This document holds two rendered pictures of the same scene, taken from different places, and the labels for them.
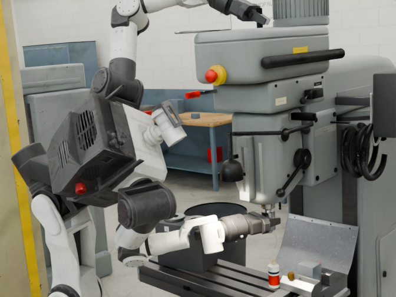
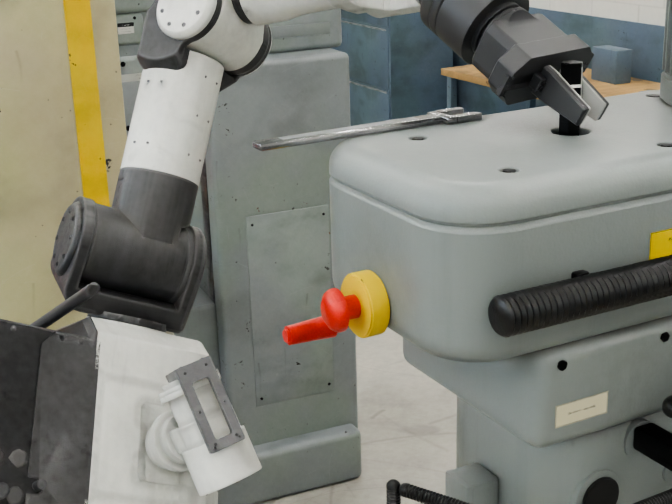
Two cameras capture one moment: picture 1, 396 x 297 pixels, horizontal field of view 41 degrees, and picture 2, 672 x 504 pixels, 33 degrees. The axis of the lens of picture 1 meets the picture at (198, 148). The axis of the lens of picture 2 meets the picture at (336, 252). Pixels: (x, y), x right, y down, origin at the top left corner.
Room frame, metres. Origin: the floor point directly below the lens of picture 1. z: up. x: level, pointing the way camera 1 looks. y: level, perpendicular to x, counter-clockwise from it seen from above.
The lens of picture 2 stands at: (0.70, -0.36, 2.13)
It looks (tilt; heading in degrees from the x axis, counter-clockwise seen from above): 19 degrees down; 19
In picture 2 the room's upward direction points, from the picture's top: 2 degrees counter-clockwise
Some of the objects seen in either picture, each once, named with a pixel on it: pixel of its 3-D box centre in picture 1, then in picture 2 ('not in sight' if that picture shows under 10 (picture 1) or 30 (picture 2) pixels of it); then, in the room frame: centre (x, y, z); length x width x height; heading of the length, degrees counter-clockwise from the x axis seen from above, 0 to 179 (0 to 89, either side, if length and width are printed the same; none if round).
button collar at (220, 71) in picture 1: (217, 75); (364, 303); (1.61, -0.07, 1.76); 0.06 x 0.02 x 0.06; 47
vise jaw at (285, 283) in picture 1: (300, 284); not in sight; (1.63, -0.31, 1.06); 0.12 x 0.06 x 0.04; 45
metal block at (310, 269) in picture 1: (309, 271); not in sight; (1.67, -0.35, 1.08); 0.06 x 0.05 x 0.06; 45
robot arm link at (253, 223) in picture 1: (246, 225); not in sight; (1.74, -0.15, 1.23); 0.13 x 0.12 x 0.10; 26
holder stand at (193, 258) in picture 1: (185, 240); not in sight; (2.07, 0.07, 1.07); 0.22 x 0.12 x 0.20; 58
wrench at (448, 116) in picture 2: (203, 31); (368, 128); (1.73, -0.04, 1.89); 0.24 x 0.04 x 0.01; 138
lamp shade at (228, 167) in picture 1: (231, 169); not in sight; (1.60, -0.10, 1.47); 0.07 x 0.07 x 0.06
